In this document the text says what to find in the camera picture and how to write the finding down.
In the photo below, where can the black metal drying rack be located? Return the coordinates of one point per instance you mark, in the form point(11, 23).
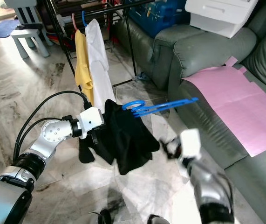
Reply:
point(128, 46)

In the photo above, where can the black cloth garment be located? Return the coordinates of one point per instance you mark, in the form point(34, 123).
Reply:
point(128, 140)

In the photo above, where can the pink plastic hanger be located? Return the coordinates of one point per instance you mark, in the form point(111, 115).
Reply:
point(73, 21)

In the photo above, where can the blue hard suitcase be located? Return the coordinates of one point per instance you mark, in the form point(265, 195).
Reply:
point(160, 18)

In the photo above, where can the yellow shirt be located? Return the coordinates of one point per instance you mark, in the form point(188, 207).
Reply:
point(84, 70)

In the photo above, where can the white drawer box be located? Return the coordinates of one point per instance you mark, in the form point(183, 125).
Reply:
point(221, 18)

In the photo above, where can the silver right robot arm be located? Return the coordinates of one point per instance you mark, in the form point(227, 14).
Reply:
point(212, 186)

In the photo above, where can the blue plastic hanger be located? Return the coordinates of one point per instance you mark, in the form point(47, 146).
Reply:
point(170, 105)
point(84, 17)

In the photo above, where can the grey robot leg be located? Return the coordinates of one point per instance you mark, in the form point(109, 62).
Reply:
point(104, 216)
point(158, 219)

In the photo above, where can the green leather sofa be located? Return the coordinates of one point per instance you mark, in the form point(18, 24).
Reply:
point(198, 51)

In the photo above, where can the pink foam mat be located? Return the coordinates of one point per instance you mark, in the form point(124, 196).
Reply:
point(235, 102)

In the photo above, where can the grey robot left leg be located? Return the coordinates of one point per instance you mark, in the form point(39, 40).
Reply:
point(104, 216)

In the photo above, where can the grey robot right leg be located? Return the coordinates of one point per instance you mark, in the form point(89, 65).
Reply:
point(158, 219)

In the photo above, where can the white shirt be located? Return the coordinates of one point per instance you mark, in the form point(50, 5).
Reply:
point(98, 60)

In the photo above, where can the blue floor mat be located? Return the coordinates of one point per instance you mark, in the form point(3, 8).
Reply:
point(2, 29)

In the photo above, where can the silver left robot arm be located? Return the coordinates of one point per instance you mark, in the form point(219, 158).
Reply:
point(7, 200)

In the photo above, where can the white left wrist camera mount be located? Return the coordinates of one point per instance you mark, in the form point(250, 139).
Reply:
point(92, 120)

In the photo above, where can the white plastic child chair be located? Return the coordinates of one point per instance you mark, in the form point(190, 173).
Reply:
point(25, 33)

